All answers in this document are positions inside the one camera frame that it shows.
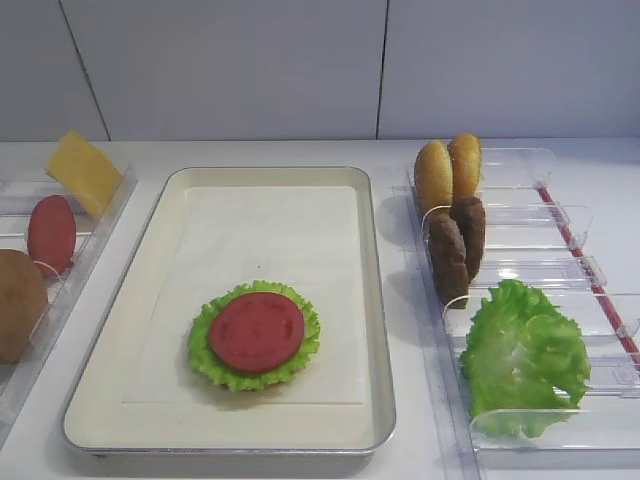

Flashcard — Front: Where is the clear acrylic right rack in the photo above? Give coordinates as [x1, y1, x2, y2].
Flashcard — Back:
[400, 148, 639, 479]

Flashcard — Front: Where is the brown bun half left rack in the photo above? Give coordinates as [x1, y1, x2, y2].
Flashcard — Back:
[1, 249, 48, 364]

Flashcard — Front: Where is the brown meat patty rear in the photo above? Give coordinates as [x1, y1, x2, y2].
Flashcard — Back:
[450, 196, 486, 280]

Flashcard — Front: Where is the green lettuce leaf in rack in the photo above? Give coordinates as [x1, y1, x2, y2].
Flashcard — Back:
[460, 279, 591, 438]

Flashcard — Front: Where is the brown meat patty front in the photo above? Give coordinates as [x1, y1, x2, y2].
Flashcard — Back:
[428, 214, 470, 304]

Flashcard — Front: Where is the red tomato slice in rack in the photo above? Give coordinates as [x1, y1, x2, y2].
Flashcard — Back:
[27, 195, 76, 278]

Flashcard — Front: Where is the golden bun half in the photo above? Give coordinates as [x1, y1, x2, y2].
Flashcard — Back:
[414, 140, 453, 214]
[447, 133, 482, 199]

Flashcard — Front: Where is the clear acrylic rack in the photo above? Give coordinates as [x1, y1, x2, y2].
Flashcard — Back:
[1, 166, 137, 438]
[400, 148, 639, 479]

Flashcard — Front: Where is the golden bun half front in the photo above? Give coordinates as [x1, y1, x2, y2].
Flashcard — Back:
[414, 140, 453, 214]

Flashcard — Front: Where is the red tomato slice on tray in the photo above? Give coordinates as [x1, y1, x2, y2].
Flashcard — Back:
[209, 292, 305, 374]

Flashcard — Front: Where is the brown meat patty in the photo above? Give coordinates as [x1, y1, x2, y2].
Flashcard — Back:
[450, 196, 486, 280]
[428, 214, 470, 304]

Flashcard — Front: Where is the golden bun half rear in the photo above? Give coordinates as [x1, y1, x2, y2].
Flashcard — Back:
[447, 133, 482, 199]

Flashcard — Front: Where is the clear acrylic left rack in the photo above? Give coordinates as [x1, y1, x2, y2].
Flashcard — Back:
[1, 166, 137, 438]

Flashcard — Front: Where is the green lettuce leaf on tray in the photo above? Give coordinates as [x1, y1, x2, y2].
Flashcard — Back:
[188, 280, 321, 392]

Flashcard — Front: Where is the cream metal baking tray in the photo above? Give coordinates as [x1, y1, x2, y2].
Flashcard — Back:
[63, 167, 396, 455]

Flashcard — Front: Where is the yellow cheese slice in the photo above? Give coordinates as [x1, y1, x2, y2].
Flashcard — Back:
[45, 130, 122, 219]

